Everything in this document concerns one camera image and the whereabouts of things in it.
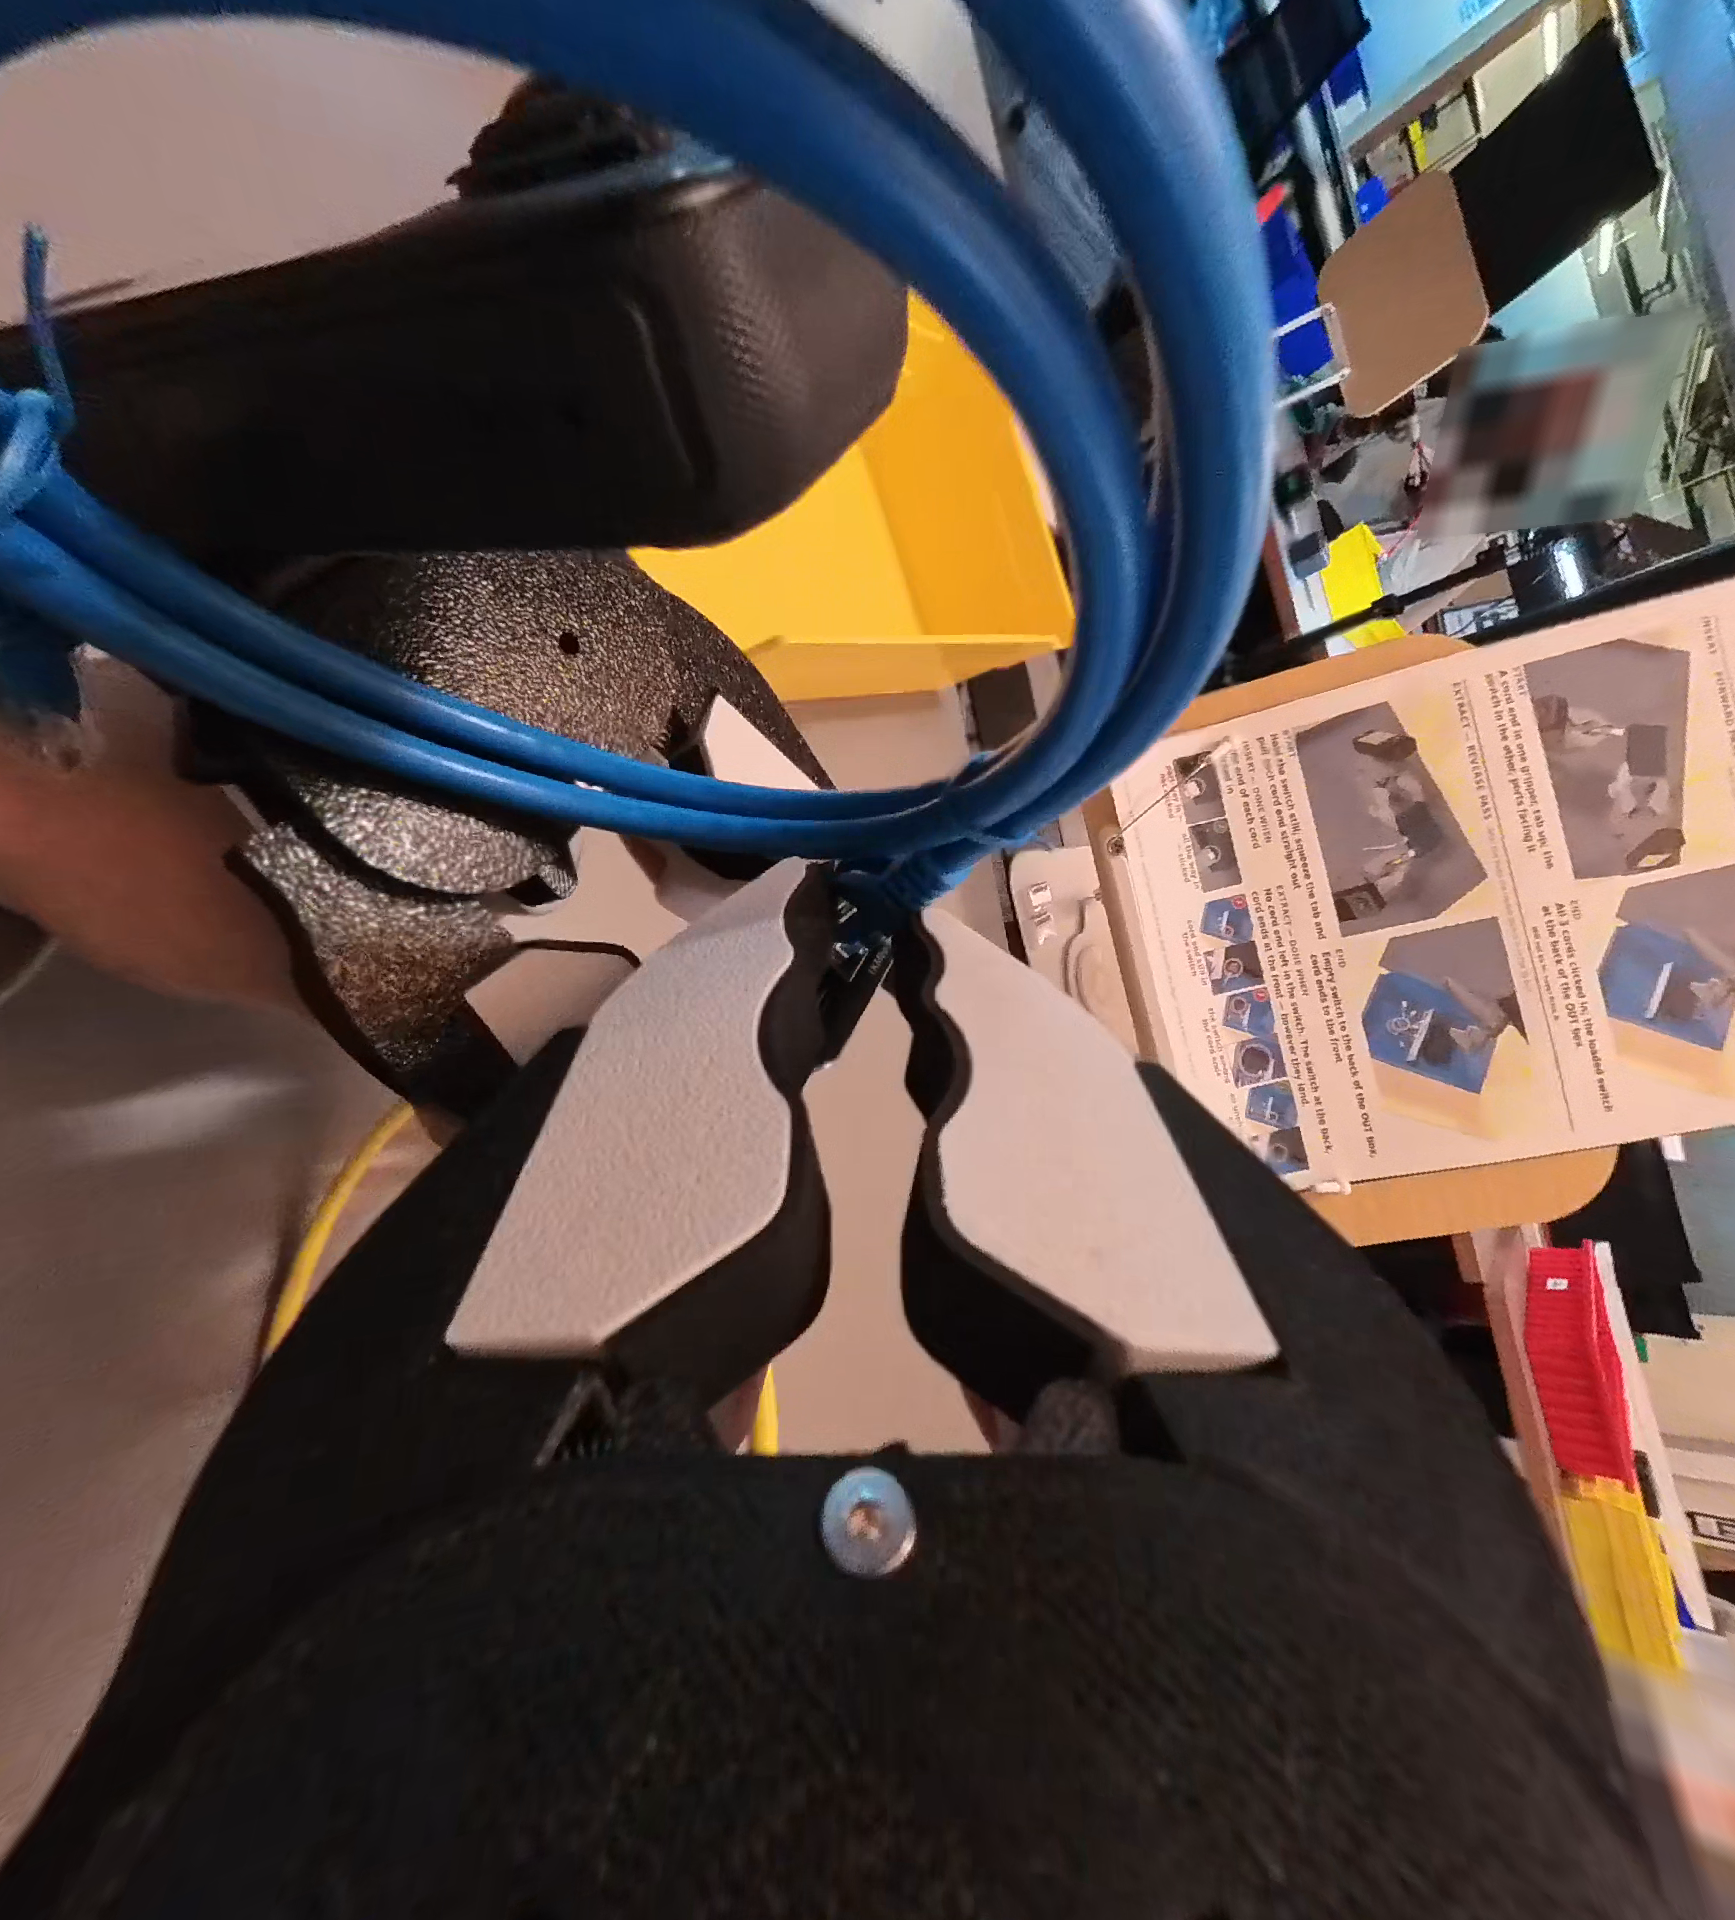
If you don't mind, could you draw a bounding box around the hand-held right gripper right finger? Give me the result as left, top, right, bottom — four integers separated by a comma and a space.
898, 906, 1285, 1424

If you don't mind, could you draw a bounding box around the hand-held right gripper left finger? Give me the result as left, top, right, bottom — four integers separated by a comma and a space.
444, 861, 836, 1412

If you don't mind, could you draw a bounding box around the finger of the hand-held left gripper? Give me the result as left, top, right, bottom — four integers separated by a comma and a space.
700, 690, 836, 794
474, 831, 810, 1056

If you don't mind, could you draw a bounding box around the yellow plastic bin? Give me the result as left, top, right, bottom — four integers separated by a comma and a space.
1557, 1475, 1691, 1678
628, 291, 1080, 704

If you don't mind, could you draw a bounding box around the yellow ethernet cable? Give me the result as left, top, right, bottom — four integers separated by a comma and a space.
260, 1102, 782, 1457

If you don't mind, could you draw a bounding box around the blue ethernet cable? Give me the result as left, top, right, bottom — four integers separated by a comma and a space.
0, 0, 1277, 931

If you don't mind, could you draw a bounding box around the wooden sheet stand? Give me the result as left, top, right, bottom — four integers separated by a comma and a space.
1313, 167, 1493, 421
1090, 629, 1621, 1250

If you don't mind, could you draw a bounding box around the red plastic bin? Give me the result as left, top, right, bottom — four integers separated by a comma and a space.
1523, 1241, 1643, 1487

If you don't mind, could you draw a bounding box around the printed instruction sheet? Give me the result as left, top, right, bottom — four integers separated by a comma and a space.
1108, 562, 1735, 1198

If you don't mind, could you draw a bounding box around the small yellow bin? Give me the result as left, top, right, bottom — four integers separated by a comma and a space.
1321, 523, 1391, 650

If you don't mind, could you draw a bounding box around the black monitor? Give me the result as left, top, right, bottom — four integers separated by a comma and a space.
1449, 14, 1667, 311

